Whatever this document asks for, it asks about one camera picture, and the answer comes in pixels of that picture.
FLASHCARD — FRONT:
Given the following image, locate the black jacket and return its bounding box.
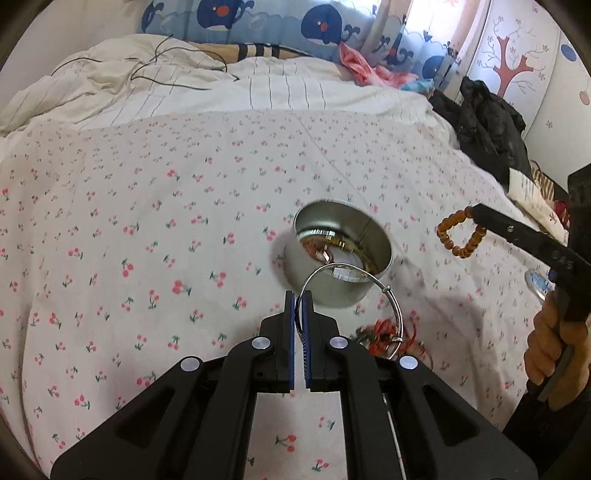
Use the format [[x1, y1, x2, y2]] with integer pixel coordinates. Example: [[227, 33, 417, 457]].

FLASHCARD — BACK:
[[429, 76, 532, 186]]

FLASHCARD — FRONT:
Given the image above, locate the white paper packet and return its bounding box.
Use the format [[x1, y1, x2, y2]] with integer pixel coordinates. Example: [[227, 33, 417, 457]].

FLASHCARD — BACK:
[[508, 167, 570, 241]]

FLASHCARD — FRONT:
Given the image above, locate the round metal tin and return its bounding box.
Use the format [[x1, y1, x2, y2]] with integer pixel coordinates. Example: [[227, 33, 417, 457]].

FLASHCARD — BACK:
[[283, 199, 394, 309]]

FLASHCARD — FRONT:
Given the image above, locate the blue white small object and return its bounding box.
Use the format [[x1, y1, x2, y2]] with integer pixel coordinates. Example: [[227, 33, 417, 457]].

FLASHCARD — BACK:
[[525, 269, 556, 297]]

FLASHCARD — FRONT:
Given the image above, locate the red string jewelry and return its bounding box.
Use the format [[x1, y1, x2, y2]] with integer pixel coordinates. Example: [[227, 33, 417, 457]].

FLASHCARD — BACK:
[[355, 318, 428, 366]]

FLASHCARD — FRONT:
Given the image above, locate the white wardrobe with tree decal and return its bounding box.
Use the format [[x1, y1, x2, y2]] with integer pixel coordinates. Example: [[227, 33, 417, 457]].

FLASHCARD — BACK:
[[462, 0, 591, 185]]

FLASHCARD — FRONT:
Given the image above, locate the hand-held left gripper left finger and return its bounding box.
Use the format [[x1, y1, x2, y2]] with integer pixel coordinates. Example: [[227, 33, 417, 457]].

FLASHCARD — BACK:
[[50, 291, 297, 480]]

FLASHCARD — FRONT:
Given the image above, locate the white striped duvet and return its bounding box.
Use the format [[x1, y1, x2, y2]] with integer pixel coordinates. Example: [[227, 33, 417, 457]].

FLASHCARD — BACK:
[[0, 34, 458, 148]]

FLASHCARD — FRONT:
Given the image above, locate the blue whale print cushion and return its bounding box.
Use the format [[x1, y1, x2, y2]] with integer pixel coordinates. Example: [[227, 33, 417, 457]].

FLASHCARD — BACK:
[[141, 0, 462, 93]]

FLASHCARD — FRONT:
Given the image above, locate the tan black striped pillow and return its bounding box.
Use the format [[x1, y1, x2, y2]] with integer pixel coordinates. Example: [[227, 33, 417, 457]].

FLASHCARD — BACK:
[[198, 41, 342, 63]]

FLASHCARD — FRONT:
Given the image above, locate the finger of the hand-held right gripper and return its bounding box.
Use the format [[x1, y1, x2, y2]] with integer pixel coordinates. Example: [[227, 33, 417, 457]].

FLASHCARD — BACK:
[[471, 203, 591, 278]]

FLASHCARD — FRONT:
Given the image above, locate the person's right hand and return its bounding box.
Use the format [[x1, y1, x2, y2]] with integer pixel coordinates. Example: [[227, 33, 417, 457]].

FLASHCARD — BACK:
[[524, 293, 590, 412]]

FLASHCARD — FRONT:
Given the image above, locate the black cable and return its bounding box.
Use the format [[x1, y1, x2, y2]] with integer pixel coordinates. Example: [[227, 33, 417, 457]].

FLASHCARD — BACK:
[[51, 34, 241, 92]]

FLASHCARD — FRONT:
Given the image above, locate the brown bead bracelet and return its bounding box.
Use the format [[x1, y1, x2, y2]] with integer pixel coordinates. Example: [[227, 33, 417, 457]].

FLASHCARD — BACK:
[[436, 206, 488, 259]]

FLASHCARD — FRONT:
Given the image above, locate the pink cloth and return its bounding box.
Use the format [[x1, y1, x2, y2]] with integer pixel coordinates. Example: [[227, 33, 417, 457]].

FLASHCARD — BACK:
[[339, 44, 435, 92]]

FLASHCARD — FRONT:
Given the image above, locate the person's right forearm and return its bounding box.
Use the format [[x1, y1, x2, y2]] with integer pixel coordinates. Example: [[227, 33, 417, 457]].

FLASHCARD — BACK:
[[501, 382, 591, 480]]

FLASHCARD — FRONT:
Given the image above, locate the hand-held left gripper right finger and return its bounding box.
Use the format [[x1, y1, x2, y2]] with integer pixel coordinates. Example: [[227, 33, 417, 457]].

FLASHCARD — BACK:
[[300, 294, 539, 480]]

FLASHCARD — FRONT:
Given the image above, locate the silver bangle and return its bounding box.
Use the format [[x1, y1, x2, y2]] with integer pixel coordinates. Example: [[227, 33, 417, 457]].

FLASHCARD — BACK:
[[295, 262, 413, 361]]

